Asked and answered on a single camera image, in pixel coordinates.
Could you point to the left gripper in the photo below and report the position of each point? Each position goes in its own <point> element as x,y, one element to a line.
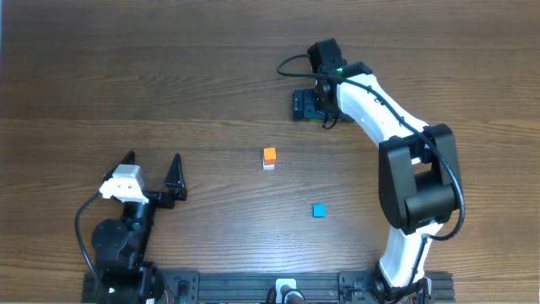
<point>160,199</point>

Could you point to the red cube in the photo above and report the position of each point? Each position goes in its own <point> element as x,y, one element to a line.
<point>269,163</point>

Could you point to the green cube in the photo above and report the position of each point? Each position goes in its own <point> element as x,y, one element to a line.
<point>314,120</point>

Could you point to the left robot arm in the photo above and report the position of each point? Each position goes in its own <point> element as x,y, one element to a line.
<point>111,242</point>

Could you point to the white cube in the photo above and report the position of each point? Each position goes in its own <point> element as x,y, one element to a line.
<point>268,167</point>

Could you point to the orange cube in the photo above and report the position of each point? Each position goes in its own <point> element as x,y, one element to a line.
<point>270,153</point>

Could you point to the blue cube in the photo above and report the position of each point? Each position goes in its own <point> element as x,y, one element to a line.
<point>319,210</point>

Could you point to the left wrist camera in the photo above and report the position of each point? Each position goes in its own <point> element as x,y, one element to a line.
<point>124,183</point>

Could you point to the mounting rail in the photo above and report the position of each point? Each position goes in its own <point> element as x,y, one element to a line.
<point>244,287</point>

